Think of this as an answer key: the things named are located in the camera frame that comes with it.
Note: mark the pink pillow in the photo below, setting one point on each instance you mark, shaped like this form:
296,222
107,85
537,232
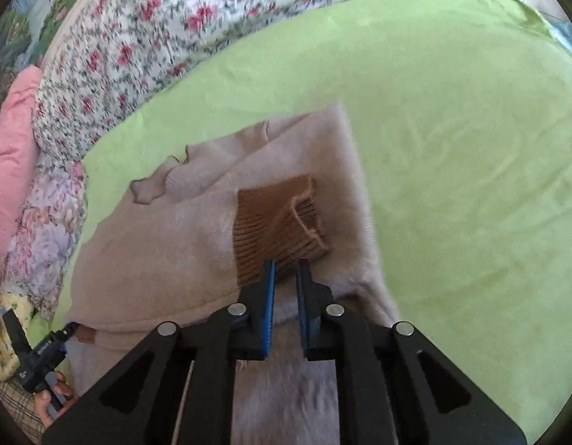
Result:
12,157

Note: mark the plaid cloth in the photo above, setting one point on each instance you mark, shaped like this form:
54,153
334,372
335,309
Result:
17,408

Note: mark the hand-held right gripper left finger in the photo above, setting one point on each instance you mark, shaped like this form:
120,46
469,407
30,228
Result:
269,306

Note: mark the pastel floral pillow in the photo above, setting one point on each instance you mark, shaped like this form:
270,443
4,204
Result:
45,241

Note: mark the yellow patterned cloth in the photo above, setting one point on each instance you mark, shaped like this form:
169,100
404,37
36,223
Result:
1,347

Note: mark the person's left hand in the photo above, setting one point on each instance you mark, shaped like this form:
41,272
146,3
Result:
42,403

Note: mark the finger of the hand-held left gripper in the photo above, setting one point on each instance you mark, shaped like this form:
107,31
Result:
14,331

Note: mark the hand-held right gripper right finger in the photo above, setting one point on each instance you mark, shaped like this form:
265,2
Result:
304,315

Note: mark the light blue cloth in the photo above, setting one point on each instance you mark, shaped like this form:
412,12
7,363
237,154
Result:
566,32

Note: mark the green bed sheet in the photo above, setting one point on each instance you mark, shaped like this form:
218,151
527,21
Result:
453,148

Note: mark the beige knit sweater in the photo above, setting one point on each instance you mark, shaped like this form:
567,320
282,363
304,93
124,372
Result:
174,264

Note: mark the red floral quilt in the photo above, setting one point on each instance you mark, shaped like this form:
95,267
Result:
142,32

